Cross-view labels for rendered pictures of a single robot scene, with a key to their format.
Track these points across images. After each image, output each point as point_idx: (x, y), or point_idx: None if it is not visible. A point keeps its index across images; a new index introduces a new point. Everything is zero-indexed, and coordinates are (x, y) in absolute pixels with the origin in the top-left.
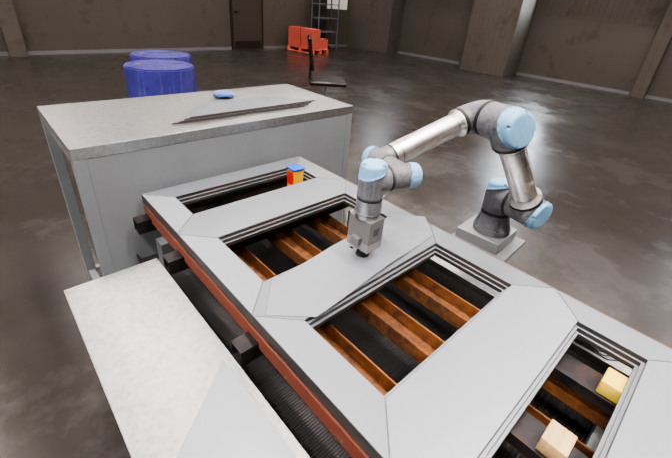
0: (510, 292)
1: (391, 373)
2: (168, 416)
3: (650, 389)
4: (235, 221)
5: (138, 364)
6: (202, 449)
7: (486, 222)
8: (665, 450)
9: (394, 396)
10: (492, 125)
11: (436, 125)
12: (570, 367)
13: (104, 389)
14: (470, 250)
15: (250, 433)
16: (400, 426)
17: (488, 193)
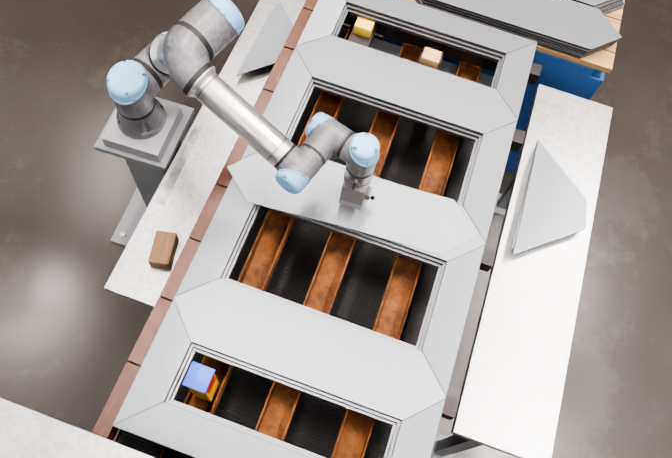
0: (324, 76)
1: None
2: (556, 267)
3: (374, 5)
4: (381, 358)
5: (547, 320)
6: (563, 223)
7: (157, 116)
8: (417, 7)
9: (479, 129)
10: (230, 36)
11: (237, 99)
12: None
13: (574, 322)
14: (274, 112)
15: (538, 205)
16: (494, 121)
17: (141, 100)
